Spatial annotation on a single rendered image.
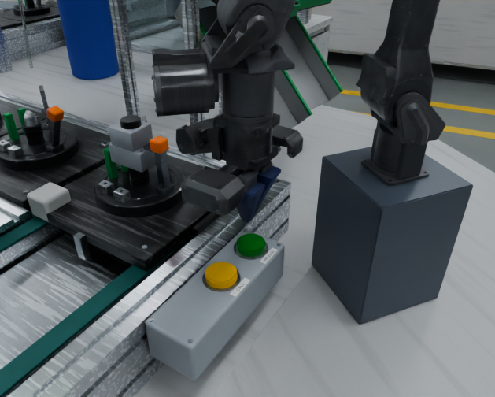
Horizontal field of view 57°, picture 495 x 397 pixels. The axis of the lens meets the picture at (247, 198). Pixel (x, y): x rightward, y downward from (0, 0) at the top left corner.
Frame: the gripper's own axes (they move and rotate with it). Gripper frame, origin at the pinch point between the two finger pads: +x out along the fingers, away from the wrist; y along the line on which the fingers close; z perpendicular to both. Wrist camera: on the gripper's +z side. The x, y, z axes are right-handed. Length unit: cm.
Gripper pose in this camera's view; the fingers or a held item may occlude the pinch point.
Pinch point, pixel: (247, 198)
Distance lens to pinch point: 57.8
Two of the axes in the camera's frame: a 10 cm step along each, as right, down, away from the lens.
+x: -0.1, 8.4, 5.5
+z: -8.4, -3.0, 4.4
